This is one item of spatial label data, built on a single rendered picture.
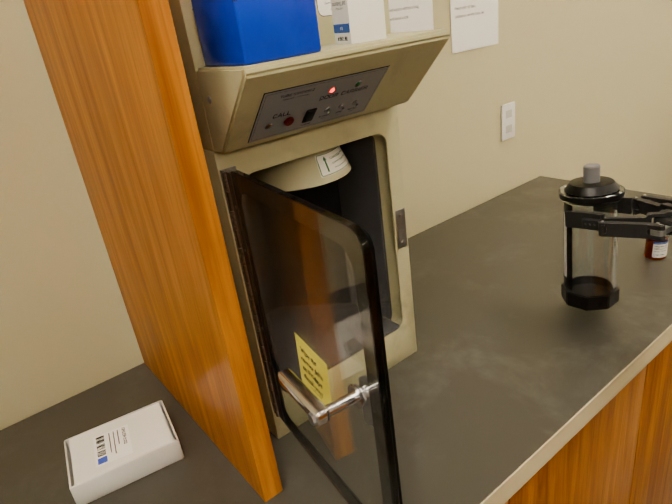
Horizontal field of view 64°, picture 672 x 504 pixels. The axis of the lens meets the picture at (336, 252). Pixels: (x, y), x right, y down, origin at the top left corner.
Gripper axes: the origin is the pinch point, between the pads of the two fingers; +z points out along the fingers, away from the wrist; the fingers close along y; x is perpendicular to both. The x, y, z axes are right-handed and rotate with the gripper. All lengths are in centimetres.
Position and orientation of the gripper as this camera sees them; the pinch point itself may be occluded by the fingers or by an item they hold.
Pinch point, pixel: (593, 211)
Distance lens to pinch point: 109.2
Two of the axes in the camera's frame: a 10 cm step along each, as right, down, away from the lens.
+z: -6.0, -1.6, 7.9
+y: -7.8, 3.5, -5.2
